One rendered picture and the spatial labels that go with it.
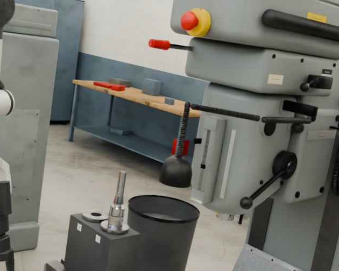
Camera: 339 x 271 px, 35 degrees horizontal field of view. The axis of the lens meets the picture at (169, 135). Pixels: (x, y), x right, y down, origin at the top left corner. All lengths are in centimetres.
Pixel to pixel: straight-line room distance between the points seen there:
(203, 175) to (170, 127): 607
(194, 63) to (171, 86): 604
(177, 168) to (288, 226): 68
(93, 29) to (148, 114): 185
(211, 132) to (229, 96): 10
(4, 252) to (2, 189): 19
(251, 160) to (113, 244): 56
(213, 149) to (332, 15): 43
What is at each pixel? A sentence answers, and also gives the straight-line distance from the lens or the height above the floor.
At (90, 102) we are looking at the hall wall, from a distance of 869.
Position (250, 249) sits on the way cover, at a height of 107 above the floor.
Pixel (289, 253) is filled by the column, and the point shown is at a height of 111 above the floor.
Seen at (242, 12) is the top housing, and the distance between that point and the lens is 113.
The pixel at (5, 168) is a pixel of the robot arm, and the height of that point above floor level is 126.
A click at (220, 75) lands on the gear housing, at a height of 165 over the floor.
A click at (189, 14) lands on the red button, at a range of 115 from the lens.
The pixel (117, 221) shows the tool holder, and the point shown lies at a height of 114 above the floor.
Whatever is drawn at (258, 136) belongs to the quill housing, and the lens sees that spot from 128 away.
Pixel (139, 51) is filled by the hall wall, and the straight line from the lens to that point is 787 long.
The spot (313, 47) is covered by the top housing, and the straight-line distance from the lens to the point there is 133.
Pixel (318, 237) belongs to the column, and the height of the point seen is 120.
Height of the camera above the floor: 173
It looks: 11 degrees down
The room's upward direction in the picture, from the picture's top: 9 degrees clockwise
